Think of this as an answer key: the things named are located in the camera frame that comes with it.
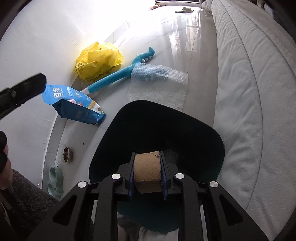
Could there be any bed with white fleece sheet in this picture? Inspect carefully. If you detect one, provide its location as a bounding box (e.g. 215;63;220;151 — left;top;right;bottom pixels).
200;0;296;234

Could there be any cardboard tube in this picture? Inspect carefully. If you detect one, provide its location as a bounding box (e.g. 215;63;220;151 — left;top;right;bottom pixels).
134;151;162;194

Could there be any blue pet food bag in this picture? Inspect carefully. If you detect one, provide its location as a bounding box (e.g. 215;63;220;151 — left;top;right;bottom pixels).
42;85;107;127

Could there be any blue long-handled brush toy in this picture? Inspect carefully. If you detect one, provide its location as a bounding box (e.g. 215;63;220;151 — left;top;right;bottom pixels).
82;47;155;94

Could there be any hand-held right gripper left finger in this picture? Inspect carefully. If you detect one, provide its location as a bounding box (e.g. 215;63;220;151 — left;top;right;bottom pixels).
26;152;137;241

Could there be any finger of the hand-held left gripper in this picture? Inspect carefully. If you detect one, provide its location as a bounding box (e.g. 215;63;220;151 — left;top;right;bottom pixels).
0;73;48;119

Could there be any pet bowl with kibble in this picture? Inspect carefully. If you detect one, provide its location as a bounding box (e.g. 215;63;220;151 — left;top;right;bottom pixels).
62;146;74;164

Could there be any green double pet bowl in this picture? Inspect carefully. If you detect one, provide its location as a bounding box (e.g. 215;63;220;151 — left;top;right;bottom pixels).
47;164;64;201

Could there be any person's left hand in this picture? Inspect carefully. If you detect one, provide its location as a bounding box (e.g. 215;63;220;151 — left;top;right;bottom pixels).
0;145;12;188

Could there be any bubble wrap sheet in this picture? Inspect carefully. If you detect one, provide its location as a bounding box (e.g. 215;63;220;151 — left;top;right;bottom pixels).
125;64;189;112

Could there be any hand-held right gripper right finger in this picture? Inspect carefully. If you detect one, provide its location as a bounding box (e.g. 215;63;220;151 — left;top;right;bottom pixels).
158;151;270;241

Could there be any yellow plastic bag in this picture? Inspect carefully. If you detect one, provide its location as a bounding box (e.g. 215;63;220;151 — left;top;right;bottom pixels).
74;41;124;82

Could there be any dark teal bin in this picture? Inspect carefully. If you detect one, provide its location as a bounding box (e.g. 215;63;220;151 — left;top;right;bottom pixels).
88;100;225;234

